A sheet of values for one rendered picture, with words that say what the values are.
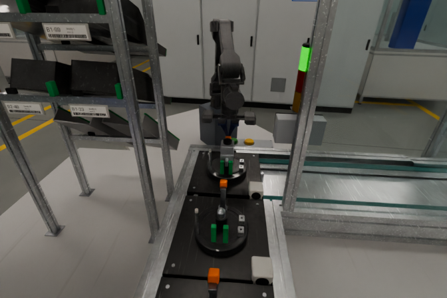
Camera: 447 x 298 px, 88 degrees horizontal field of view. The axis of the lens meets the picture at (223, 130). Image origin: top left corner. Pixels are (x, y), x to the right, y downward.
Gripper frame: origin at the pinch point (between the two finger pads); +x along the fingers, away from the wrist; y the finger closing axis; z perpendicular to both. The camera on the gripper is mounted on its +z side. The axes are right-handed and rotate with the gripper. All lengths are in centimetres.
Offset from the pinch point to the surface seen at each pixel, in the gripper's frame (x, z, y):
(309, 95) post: -22.4, -23.6, -18.7
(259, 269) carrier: 9.9, -43.5, -9.4
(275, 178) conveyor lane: 17.8, -4.1, -18.2
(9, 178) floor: 111, 85, 214
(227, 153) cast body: 3.6, -10.1, -0.2
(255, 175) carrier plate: 12.3, -9.9, -10.3
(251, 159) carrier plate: 12.4, -0.4, -9.0
